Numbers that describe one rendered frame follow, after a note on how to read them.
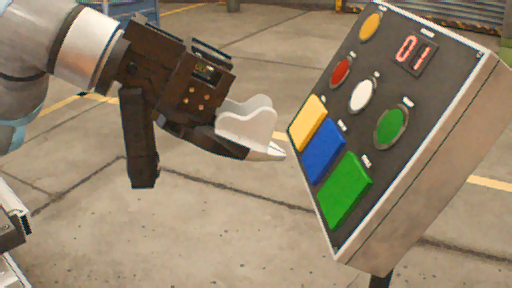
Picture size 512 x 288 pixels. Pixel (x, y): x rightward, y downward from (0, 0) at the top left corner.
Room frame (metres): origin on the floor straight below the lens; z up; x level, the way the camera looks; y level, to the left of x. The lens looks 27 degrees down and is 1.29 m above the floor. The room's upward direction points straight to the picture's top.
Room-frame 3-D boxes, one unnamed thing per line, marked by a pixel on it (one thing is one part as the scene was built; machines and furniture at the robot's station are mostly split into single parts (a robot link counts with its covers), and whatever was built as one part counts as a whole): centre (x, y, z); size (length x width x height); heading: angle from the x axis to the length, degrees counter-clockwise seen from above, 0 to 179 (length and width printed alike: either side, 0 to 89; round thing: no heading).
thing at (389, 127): (0.43, -0.16, 1.09); 0.05 x 0.03 x 0.04; 161
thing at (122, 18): (5.16, 1.80, 0.36); 1.20 x 0.80 x 0.72; 51
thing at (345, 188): (0.42, -0.11, 1.01); 0.07 x 0.05 x 0.07; 6
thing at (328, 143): (0.52, -0.10, 1.01); 0.07 x 0.05 x 0.07; 6
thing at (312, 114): (0.62, -0.09, 1.01); 0.07 x 0.05 x 0.07; 6
